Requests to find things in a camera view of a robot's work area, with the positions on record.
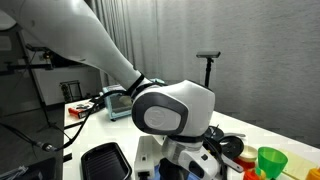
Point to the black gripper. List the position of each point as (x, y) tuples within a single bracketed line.
[(170, 170)]

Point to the black camera stand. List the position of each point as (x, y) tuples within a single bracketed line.
[(208, 71)]

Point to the cream small bowl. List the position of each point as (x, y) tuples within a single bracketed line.
[(248, 154)]

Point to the pale yellow cutting board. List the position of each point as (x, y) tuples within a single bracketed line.
[(301, 163)]

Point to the yellow mustard bottle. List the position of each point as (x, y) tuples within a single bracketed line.
[(314, 174)]

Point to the black frying pan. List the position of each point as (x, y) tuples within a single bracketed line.
[(233, 148)]

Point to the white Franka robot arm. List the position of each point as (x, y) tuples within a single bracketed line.
[(100, 50)]

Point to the red and black box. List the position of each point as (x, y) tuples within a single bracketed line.
[(80, 111)]

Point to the black pot lid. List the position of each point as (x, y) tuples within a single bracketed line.
[(216, 131)]

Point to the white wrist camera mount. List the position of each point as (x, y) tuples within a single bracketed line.
[(146, 156)]

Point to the green plastic cup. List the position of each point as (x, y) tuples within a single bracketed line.
[(271, 161)]

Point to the black camera bar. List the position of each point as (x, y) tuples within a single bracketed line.
[(208, 54)]

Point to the black ridged grill tray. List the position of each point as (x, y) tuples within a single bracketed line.
[(105, 163)]

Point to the red ketchup bottle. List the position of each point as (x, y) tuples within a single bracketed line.
[(251, 175)]

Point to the red toy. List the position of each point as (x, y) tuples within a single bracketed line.
[(243, 164)]

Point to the light blue toaster oven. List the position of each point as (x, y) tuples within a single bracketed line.
[(115, 106)]

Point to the black camera on tripod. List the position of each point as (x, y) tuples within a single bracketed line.
[(36, 48)]

